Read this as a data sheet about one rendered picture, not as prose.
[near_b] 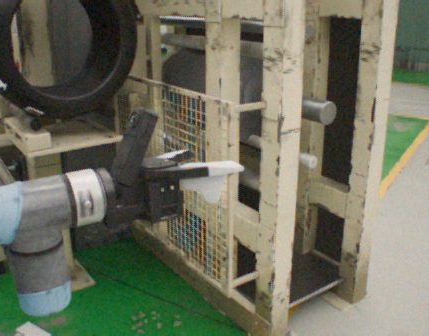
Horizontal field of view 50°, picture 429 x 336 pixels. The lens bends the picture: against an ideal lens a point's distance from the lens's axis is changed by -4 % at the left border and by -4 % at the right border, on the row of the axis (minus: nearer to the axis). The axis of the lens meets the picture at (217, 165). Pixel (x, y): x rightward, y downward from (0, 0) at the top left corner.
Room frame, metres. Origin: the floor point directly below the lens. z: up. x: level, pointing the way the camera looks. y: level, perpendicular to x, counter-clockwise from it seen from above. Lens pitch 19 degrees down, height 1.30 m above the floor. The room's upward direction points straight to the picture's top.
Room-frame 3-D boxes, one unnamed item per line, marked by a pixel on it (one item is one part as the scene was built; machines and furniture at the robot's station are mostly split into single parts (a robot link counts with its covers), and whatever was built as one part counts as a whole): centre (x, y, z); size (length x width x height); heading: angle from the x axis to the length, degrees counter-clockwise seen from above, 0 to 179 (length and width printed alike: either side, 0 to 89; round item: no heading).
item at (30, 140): (1.72, 0.73, 0.84); 0.36 x 0.09 x 0.06; 35
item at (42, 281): (0.59, 0.26, 0.94); 0.11 x 0.08 x 0.11; 32
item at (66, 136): (1.80, 0.62, 0.80); 0.37 x 0.36 x 0.02; 125
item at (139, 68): (2.20, 0.44, 1.05); 0.20 x 0.15 x 0.30; 35
